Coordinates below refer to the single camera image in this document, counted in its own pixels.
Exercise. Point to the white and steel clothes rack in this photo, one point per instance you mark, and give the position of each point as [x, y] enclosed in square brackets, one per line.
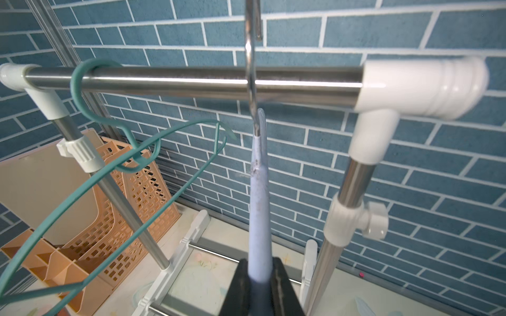
[380, 92]

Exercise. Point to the beige folder board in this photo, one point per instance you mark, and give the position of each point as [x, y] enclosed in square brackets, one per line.
[34, 183]

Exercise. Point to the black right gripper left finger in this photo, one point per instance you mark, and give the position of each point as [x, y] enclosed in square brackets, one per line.
[237, 300]

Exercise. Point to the orange plastic file organizer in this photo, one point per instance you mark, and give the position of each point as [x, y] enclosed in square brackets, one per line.
[74, 261]

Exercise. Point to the light blue clothes hanger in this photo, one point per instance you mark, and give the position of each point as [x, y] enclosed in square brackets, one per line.
[260, 254]

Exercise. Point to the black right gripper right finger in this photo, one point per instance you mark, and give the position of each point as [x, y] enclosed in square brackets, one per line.
[283, 297]

